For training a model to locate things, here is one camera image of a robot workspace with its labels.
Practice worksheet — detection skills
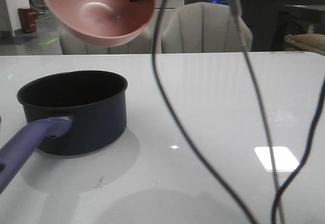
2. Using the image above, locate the pink plastic bowl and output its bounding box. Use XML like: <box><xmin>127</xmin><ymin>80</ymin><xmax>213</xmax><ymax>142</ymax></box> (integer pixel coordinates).
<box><xmin>44</xmin><ymin>0</ymin><xmax>154</xmax><ymax>47</ymax></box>

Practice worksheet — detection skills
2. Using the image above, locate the dark grey counter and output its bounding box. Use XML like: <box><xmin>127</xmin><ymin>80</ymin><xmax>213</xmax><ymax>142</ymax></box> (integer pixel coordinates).
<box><xmin>184</xmin><ymin>0</ymin><xmax>325</xmax><ymax>52</ymax></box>

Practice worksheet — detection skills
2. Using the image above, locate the right grey upholstered chair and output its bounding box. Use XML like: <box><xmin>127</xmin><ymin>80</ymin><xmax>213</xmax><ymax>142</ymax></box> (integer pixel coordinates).
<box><xmin>160</xmin><ymin>2</ymin><xmax>253</xmax><ymax>53</ymax></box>

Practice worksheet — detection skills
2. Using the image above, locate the grey upholstered chair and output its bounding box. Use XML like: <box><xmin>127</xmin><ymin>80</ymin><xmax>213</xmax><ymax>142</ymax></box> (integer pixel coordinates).
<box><xmin>59</xmin><ymin>18</ymin><xmax>153</xmax><ymax>55</ymax></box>
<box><xmin>160</xmin><ymin>2</ymin><xmax>253</xmax><ymax>53</ymax></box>

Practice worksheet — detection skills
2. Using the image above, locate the white drawer cabinet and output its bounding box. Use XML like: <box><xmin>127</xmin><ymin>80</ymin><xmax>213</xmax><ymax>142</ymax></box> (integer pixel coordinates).
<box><xmin>148</xmin><ymin>0</ymin><xmax>184</xmax><ymax>54</ymax></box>

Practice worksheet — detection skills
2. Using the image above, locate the dark side table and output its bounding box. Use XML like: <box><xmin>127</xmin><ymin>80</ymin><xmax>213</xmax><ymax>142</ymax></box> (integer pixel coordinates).
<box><xmin>271</xmin><ymin>5</ymin><xmax>324</xmax><ymax>51</ymax></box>

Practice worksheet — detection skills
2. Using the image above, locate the beige cushion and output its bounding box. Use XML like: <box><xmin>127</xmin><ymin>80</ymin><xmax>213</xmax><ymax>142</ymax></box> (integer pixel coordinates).
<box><xmin>284</xmin><ymin>34</ymin><xmax>324</xmax><ymax>56</ymax></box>

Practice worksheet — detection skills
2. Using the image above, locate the left grey upholstered chair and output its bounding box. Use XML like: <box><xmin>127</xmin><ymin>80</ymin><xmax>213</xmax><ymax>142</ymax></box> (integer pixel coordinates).
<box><xmin>59</xmin><ymin>18</ymin><xmax>153</xmax><ymax>55</ymax></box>

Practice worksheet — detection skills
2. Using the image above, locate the red trash bin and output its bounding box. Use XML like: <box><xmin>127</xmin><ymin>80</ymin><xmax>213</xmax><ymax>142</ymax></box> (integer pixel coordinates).
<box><xmin>18</xmin><ymin>8</ymin><xmax>37</xmax><ymax>34</ymax></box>

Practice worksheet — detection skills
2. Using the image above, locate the dark floor mat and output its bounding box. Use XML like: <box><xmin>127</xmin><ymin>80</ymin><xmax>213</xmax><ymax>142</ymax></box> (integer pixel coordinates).
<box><xmin>1</xmin><ymin>36</ymin><xmax>38</xmax><ymax>45</ymax></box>

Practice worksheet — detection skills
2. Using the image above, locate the grey cable middle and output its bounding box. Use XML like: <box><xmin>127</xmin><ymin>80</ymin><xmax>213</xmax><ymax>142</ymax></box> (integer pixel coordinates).
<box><xmin>230</xmin><ymin>0</ymin><xmax>286</xmax><ymax>224</ymax></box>

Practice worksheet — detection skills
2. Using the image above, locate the black cable left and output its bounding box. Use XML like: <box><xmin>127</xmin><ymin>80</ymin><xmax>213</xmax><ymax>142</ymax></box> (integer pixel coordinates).
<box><xmin>151</xmin><ymin>0</ymin><xmax>259</xmax><ymax>224</ymax></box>

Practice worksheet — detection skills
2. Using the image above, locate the black cable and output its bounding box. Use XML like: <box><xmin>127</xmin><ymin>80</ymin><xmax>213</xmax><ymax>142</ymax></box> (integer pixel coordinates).
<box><xmin>270</xmin><ymin>76</ymin><xmax>325</xmax><ymax>224</ymax></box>
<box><xmin>151</xmin><ymin>0</ymin><xmax>259</xmax><ymax>224</ymax></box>

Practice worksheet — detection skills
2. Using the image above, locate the dark blue saucepan purple handle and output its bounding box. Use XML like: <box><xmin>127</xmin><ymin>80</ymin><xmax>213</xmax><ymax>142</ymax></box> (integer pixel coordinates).
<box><xmin>1</xmin><ymin>70</ymin><xmax>127</xmax><ymax>190</ymax></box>

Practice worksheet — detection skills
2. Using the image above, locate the black cable right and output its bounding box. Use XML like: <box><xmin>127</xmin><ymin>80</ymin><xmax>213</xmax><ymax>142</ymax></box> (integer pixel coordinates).
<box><xmin>270</xmin><ymin>76</ymin><xmax>325</xmax><ymax>224</ymax></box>

